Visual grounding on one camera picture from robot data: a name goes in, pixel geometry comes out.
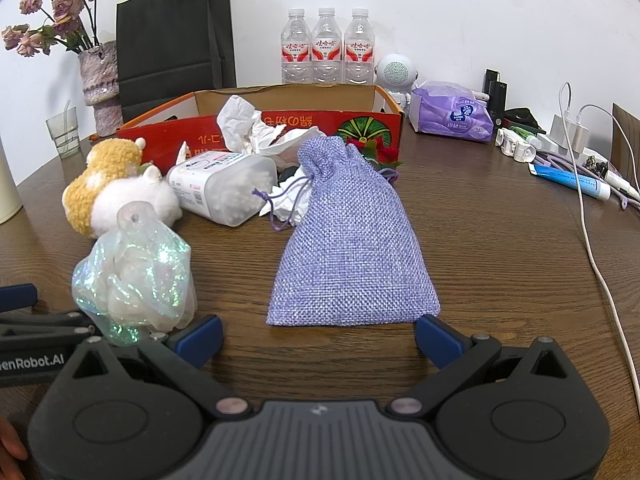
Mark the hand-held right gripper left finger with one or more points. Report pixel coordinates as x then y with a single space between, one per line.
205 334

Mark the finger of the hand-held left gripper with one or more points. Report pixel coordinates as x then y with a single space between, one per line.
45 330
17 297

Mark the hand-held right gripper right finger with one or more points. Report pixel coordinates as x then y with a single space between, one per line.
440 340

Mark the iridescent cellophane bundle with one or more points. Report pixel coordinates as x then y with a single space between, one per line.
135 270

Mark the yellow plush toy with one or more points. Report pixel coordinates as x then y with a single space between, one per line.
87 190

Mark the clear cotton swab box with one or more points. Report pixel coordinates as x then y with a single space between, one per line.
220 185

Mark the white plush toy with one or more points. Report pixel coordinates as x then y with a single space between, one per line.
135 200

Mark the red artificial rose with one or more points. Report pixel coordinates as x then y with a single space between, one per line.
388 156

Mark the orange red cardboard box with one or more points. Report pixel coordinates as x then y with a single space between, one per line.
165 135

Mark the large white tissue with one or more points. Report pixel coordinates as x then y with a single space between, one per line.
250 130

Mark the person's left hand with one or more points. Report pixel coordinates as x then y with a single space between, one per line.
11 440

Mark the cream thermos bottle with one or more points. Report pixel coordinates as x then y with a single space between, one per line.
7 190

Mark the clear drinking glass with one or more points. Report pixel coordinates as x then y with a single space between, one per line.
64 135

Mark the blue tube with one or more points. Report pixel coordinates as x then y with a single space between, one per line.
570 180

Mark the white plastic clips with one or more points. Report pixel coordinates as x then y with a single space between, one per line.
515 145

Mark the green tube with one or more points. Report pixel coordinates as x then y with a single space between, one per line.
524 131

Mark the purple tissue pack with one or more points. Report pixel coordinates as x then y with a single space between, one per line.
450 110

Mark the mottled pink vase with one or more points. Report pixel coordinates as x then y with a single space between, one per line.
100 80

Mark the black flat case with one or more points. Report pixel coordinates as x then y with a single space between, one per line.
520 117

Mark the white charger adapter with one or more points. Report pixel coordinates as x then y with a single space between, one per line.
579 132
559 132

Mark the white pen-shaped device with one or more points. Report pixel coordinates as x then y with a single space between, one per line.
620 181

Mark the black rectangular device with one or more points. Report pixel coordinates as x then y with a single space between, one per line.
490 80
499 102

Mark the white robot speaker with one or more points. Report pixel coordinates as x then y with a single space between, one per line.
395 75

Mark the black paper bag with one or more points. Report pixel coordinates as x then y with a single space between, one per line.
170 45

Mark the clear water bottle red label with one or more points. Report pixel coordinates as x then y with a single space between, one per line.
327 55
296 55
360 55

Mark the dried pink flowers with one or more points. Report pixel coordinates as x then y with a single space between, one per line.
65 7

